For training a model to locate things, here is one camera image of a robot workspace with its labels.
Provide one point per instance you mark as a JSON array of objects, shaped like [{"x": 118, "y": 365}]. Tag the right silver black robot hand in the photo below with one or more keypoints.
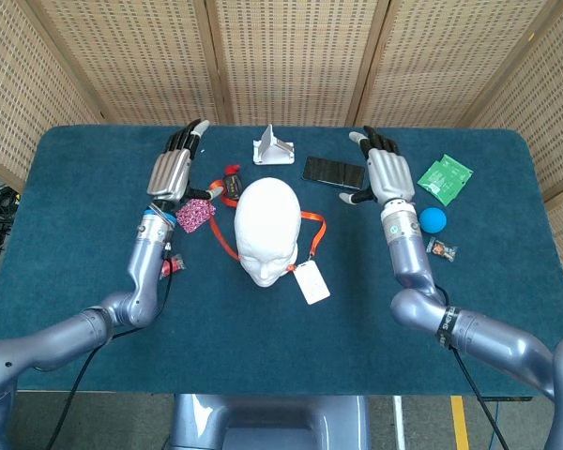
[{"x": 391, "y": 175}]

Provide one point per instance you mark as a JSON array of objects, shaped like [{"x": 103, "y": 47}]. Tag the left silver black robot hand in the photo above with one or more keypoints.
[{"x": 171, "y": 173}]

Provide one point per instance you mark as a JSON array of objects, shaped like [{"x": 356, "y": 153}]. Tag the white badge card holder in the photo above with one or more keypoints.
[{"x": 312, "y": 283}]

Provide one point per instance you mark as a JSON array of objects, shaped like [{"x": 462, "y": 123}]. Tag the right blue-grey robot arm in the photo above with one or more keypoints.
[{"x": 408, "y": 262}]

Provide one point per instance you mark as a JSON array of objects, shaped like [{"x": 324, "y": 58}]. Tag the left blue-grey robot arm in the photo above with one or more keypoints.
[{"x": 145, "y": 262}]

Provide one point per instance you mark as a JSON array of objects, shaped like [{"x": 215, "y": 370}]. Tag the white mannequin head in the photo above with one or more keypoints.
[{"x": 267, "y": 220}]

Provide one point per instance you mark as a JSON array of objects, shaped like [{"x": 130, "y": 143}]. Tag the pink patterned packet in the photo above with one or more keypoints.
[{"x": 192, "y": 215}]

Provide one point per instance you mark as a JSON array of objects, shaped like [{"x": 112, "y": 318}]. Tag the green foil packet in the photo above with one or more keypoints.
[{"x": 443, "y": 180}]

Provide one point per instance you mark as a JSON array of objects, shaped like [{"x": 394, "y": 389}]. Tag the black smartphone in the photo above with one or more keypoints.
[{"x": 333, "y": 172}]

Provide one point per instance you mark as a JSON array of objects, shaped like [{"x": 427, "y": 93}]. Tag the blue foam ball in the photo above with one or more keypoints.
[{"x": 434, "y": 220}]

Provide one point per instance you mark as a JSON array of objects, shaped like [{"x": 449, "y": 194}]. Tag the blue felt table cover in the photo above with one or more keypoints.
[{"x": 98, "y": 187}]

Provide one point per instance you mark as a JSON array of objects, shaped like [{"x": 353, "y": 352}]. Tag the orange snack in clear wrapper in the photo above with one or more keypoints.
[{"x": 441, "y": 249}]

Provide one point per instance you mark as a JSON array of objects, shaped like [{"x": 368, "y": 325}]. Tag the red candy in clear wrapper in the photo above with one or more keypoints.
[{"x": 176, "y": 266}]

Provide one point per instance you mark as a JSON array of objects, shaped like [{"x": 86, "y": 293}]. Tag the white phone stand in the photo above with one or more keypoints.
[{"x": 272, "y": 157}]

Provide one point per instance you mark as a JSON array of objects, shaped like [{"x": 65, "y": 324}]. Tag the woven bamboo screen panel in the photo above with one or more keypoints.
[
  {"x": 19, "y": 94},
  {"x": 136, "y": 61},
  {"x": 450, "y": 61},
  {"x": 295, "y": 61}
]

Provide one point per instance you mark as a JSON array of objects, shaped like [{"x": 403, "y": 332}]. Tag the white table leg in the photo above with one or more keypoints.
[{"x": 400, "y": 422}]

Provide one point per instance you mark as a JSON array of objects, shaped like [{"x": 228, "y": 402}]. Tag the blue-grey robot torso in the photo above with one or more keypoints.
[{"x": 272, "y": 422}]

